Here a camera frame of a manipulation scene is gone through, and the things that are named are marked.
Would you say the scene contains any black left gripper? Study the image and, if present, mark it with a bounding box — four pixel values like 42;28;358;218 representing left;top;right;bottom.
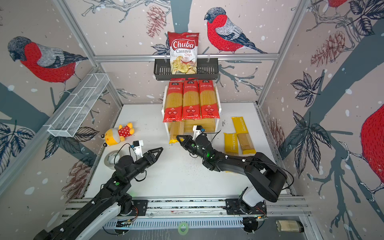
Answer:
126;147;163;183

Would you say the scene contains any yellow spaghetti bag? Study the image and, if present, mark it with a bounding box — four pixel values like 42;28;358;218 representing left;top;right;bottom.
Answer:
232;117;257;155
169;121;185;144
224;133;239;156

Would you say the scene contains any red spaghetti bag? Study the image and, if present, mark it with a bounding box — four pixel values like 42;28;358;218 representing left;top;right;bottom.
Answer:
182;80;201;120
163;79;184;123
199;80;220;119

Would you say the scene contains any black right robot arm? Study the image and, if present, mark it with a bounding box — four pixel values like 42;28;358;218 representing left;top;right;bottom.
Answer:
177;133;293;216

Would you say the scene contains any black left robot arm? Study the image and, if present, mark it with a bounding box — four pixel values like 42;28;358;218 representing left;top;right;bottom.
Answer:
34;147;164;240

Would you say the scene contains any wooden two-tier shelf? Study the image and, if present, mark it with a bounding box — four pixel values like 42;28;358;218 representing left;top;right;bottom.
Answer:
162;84;222;134

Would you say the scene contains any clear tape roll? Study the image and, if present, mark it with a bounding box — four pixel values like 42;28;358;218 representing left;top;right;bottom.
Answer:
104;151;121;170

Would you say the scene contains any yellow plush toy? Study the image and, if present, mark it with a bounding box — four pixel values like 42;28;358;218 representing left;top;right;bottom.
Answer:
101;123;135;147

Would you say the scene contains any Chuba cassava chips bag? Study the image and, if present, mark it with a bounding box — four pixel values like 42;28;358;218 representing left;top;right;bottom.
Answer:
168;32;199;75

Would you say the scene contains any glass jar right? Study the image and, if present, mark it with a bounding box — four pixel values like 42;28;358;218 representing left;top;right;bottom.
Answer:
276;220;305;233

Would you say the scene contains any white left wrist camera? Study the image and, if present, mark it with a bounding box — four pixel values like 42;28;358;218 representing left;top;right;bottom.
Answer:
132;140;144;158

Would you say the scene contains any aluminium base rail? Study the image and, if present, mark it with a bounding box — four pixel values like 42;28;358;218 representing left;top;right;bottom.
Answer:
61;195;313;230

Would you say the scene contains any black hanging wire basket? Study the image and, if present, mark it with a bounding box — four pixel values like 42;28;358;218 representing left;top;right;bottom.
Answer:
154;58;219;81

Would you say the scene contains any green tape ring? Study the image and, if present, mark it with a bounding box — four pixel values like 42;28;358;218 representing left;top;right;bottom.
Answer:
177;221;190;236

